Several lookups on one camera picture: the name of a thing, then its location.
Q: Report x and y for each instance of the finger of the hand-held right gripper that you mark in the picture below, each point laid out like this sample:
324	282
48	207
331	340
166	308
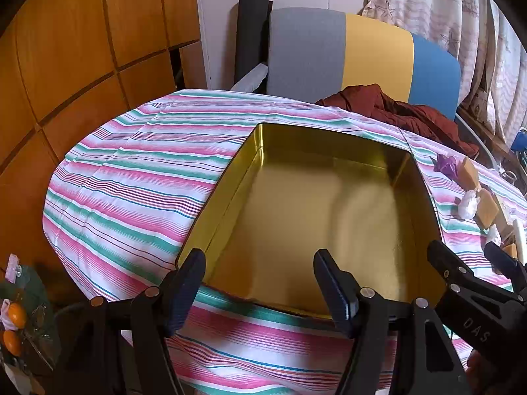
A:
504	265
446	265

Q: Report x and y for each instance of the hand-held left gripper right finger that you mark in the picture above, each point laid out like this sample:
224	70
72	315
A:
335	292

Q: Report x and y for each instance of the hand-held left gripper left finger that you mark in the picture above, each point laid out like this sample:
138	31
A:
185	292

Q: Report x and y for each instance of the tan cake block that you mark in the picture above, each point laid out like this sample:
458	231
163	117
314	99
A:
488	209
469	174

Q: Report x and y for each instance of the purple snack wrapper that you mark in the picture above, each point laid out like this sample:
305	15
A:
446	167

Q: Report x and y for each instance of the gold tin box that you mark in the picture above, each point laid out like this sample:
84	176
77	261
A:
308	197

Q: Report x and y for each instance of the person's right hand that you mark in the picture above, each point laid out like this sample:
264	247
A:
476	368

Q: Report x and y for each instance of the small tan block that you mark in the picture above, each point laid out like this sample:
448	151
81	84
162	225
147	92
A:
510	251

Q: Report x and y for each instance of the white crumpled wrapper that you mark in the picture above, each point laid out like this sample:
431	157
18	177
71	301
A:
494	236
468	205

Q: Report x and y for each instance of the striped tablecloth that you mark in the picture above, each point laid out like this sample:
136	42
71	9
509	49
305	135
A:
123	197

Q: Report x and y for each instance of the blue round appliance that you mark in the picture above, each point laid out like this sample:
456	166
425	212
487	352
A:
521	140

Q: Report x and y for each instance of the wooden desk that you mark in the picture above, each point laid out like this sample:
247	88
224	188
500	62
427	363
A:
490	133

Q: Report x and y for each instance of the dark red jacket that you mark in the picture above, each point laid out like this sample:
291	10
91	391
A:
391	111

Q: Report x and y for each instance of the cardboard box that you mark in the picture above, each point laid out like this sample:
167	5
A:
481	98

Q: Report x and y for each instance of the orange fruit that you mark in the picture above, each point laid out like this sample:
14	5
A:
17	314
11	341

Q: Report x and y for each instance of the grey yellow blue chair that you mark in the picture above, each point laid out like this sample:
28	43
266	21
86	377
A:
304	53

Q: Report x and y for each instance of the patterned beige curtain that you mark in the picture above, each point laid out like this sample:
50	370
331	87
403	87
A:
453	8

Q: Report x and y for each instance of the black rolled mat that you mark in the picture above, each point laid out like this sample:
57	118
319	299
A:
251	28

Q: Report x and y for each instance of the wooden cabinet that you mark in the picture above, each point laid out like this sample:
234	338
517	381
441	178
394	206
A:
61	49

